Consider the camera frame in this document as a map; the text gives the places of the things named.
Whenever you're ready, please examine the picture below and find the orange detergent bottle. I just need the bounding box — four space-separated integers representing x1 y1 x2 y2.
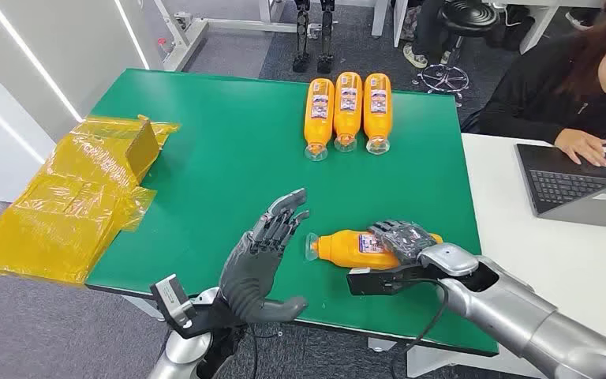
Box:
333 71 364 153
303 77 335 162
363 73 394 156
305 229 444 271

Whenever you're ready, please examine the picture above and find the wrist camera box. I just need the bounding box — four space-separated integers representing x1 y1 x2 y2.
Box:
149 274 200 339
346 263 440 297

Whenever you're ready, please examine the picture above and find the green top table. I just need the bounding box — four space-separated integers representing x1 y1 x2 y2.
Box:
84 68 500 358

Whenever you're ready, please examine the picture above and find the yellow plastic wrapped box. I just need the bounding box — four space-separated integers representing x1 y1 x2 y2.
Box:
0 114 181 287

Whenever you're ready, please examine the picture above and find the person's shoe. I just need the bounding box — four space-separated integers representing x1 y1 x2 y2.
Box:
402 43 429 69

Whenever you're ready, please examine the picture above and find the white desk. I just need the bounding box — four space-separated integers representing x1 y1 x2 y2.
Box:
406 133 606 379

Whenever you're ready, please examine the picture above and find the person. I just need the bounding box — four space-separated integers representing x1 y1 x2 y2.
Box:
476 2 606 168

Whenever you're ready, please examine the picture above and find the grey laptop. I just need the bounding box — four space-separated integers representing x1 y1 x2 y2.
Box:
514 143 606 231

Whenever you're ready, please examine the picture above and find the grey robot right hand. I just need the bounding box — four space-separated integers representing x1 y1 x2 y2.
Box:
368 220 439 266

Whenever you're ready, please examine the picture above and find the person's hand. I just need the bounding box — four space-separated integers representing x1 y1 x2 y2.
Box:
553 128 606 169

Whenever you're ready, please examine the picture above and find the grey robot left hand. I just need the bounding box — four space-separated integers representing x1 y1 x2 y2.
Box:
218 188 311 325

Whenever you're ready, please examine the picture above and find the black swivel stool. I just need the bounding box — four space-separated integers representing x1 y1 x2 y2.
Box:
417 0 499 108

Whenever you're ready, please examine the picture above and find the black robot leg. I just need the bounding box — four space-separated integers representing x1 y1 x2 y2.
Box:
316 0 336 75
291 0 312 74

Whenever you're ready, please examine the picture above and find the white metal frame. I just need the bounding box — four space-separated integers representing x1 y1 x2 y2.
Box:
152 0 325 73

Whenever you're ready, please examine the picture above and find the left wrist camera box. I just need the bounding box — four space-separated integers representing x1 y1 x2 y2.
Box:
149 274 200 339

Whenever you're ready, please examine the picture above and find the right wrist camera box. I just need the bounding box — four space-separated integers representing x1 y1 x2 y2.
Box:
346 263 440 297

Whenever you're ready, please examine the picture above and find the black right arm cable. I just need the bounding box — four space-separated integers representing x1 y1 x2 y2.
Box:
389 277 451 379

